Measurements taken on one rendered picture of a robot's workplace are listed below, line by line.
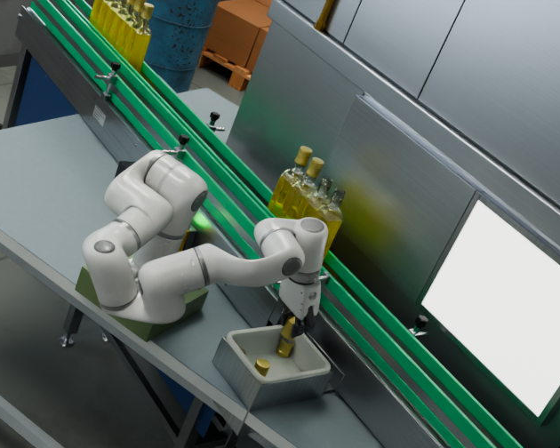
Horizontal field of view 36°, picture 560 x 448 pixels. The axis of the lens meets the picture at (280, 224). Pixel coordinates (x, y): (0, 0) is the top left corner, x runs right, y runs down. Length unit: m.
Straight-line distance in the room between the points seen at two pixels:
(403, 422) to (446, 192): 0.55
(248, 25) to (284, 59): 3.37
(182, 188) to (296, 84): 0.72
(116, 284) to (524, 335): 0.90
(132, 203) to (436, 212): 0.73
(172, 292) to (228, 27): 4.41
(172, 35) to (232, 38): 1.08
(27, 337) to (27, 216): 0.88
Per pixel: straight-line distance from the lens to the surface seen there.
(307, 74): 2.52
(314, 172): 2.24
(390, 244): 2.23
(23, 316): 3.26
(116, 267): 1.78
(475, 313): 2.08
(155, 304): 1.76
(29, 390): 2.97
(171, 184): 1.97
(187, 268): 1.73
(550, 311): 1.96
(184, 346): 2.08
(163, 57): 5.06
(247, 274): 1.73
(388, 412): 2.05
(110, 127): 2.82
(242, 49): 6.01
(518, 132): 2.03
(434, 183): 2.13
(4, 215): 2.36
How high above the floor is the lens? 1.98
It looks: 26 degrees down
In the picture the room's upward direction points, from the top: 23 degrees clockwise
